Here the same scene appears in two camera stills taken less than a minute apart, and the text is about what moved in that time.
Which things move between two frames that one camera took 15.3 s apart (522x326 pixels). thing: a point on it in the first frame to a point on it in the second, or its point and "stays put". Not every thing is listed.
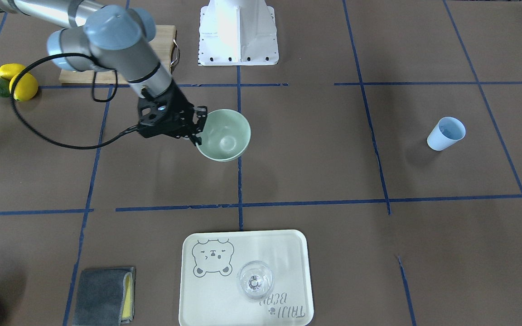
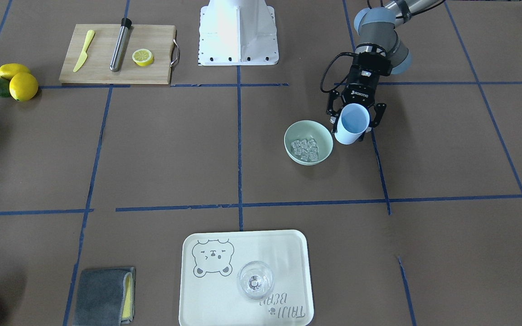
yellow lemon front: x=26 y=87 stays put
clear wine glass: x=255 y=279 stays put
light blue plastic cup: x=447 y=131 to x=354 y=121
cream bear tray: x=209 y=294 stays put
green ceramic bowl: x=226 y=134 to x=307 y=142
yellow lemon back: x=8 y=70 stays put
